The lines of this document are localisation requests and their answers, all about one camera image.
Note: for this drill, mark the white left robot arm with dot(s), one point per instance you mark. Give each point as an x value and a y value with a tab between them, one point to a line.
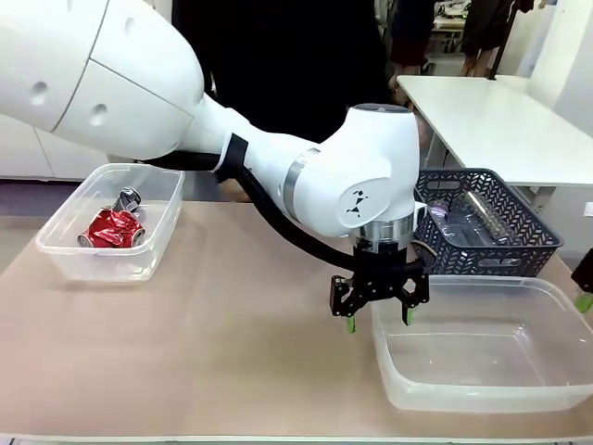
139	69

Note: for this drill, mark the crushed red soda can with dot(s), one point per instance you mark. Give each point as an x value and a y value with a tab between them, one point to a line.
111	227

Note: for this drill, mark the person's right hand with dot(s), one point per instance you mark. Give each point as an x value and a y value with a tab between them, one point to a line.
235	191

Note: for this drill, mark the white cabinet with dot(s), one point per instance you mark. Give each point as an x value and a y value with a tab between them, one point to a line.
18	153

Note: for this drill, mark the clear bottle with purple label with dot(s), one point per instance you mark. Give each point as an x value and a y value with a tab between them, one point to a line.
437	212

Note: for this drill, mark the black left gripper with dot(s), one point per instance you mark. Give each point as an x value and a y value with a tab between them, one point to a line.
380	273

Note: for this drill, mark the white side table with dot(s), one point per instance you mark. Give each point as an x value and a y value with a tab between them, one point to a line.
486	120

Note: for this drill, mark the clear plastic bottle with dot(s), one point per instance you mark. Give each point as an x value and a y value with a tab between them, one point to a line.
482	218

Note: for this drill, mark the crushed black silver can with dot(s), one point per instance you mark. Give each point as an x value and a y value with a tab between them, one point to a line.
127	198

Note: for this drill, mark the person in black top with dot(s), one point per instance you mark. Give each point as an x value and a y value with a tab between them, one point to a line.
287	60

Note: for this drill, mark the black upright pole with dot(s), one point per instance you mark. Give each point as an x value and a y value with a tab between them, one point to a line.
500	41

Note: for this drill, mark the cluttered background desk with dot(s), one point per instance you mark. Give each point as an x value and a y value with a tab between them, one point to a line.
447	18

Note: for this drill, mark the clear plastic bin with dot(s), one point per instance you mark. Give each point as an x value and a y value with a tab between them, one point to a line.
463	394
69	268

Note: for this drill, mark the dark woven plastic basket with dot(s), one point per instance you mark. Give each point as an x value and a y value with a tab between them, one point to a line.
533	232

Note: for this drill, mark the person in dark jacket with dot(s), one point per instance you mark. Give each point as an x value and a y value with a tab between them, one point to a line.
482	28

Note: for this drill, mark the person in brown shorts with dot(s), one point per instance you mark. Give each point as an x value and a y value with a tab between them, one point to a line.
410	41

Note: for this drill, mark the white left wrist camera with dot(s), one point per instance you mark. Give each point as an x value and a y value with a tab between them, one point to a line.
420	213

